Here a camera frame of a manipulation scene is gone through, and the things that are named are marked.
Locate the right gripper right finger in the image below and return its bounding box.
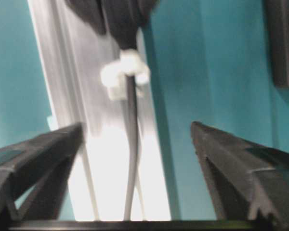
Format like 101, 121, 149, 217
190, 122, 289, 224

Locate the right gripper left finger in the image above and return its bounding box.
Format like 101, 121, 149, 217
0, 123, 83, 221

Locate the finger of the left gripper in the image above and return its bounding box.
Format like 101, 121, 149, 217
65, 0, 106, 35
102, 0, 158, 50

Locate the black USB cable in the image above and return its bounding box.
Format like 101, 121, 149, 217
120, 26, 145, 222

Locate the right blue tape piece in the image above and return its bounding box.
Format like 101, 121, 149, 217
47, 115, 57, 131

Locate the aluminium extrusion rail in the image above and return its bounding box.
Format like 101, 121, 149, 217
28, 0, 171, 221

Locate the right white zip-tie ring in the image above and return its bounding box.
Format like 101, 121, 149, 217
100, 49, 151, 101

